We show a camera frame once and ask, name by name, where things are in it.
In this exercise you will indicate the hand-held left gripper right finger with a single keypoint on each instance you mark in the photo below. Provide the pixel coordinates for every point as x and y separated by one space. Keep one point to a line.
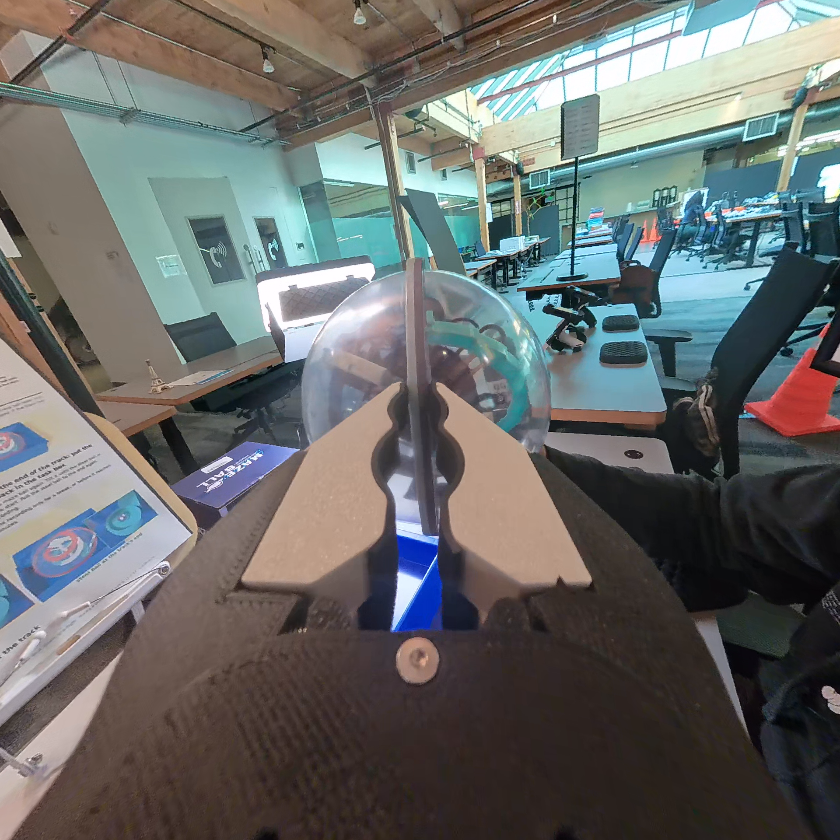
519 525

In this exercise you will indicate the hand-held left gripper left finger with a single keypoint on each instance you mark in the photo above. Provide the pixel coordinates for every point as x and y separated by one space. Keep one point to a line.
322 525

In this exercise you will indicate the blue plastic bin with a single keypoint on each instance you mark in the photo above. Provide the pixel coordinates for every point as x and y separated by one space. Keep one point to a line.
418 591

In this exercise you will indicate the clear plastic maze ball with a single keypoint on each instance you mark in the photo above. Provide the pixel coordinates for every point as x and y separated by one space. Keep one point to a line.
486 348

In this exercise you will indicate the dark blue cardboard box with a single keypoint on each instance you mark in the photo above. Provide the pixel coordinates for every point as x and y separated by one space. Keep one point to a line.
236 479

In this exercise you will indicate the long pale desk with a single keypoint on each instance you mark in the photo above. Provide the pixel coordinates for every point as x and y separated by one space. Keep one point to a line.
610 387

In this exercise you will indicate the brown wooden desk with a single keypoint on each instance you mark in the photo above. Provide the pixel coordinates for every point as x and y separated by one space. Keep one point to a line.
197 374

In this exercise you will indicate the black wrist pad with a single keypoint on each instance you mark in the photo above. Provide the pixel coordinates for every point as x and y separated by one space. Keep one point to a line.
624 352
620 322

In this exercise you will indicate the spare hand-held gripper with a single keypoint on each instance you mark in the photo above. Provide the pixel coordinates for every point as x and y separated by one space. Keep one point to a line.
571 328

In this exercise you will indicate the black office chair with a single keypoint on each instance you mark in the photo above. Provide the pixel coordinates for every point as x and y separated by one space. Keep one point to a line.
775 341
217 341

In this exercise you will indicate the white light panel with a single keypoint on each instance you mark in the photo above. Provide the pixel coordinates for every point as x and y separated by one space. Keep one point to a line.
315 295

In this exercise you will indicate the wooden instruction board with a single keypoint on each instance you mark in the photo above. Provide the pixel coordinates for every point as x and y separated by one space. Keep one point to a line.
66 512

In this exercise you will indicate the orange traffic cone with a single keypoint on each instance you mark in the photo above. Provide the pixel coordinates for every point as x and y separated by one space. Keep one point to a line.
803 400

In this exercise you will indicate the black backpack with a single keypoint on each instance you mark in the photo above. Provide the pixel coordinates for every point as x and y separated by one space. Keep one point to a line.
801 735

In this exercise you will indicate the black sign stand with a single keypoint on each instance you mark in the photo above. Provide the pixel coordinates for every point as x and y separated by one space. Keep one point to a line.
579 131

